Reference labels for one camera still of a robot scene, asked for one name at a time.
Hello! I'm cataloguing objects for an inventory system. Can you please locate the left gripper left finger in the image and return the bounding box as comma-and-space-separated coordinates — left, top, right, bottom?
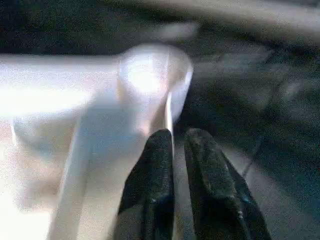
112, 128, 176, 240

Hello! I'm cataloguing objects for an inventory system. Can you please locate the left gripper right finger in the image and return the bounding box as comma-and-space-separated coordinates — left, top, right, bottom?
183, 127, 273, 240

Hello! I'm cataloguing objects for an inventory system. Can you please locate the white plastic table top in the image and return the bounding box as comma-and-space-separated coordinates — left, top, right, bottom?
0, 43, 195, 240

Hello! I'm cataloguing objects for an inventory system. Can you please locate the black work mat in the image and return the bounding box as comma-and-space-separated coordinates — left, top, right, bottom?
0, 0, 320, 240

